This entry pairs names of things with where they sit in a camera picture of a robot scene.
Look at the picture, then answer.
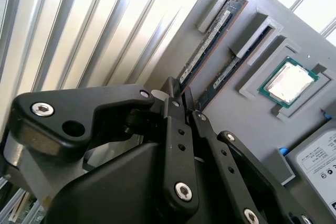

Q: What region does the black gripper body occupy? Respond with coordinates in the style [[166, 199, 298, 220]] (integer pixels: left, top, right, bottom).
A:
[[41, 142, 172, 224]]

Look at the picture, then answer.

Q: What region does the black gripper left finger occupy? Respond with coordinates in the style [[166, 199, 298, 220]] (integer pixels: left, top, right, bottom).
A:
[[6, 77, 202, 219]]

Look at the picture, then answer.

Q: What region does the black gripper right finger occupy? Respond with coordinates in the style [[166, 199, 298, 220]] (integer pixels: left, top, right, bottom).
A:
[[183, 86, 316, 224]]

